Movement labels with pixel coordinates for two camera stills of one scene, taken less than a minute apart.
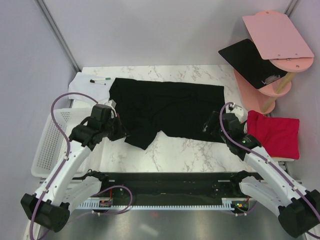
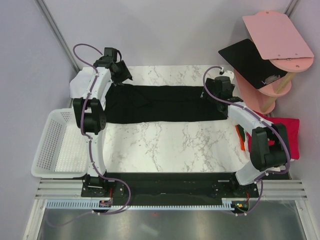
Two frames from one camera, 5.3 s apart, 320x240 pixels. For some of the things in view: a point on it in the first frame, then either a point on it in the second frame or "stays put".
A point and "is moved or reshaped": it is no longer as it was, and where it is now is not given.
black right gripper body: (216, 131) -> (210, 85)
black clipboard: (245, 57) stays put
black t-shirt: (145, 109) is moved or reshaped
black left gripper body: (113, 130) -> (122, 74)
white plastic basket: (54, 146) stays put
